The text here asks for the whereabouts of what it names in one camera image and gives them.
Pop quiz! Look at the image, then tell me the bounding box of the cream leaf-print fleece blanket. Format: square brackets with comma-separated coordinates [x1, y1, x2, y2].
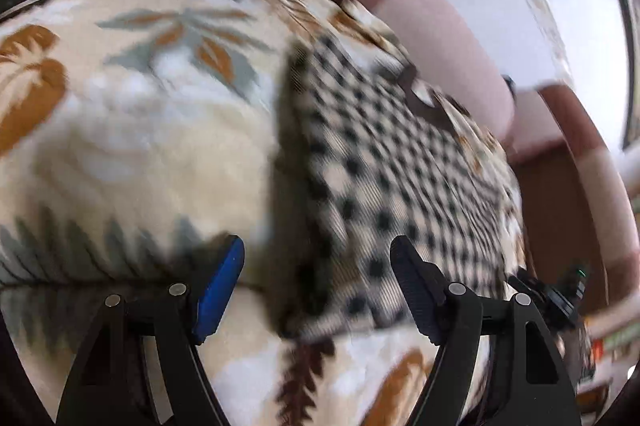
[1, 0, 409, 425]

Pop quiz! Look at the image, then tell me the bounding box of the black cream checked jacket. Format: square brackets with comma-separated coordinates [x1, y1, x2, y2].
[280, 35, 524, 342]

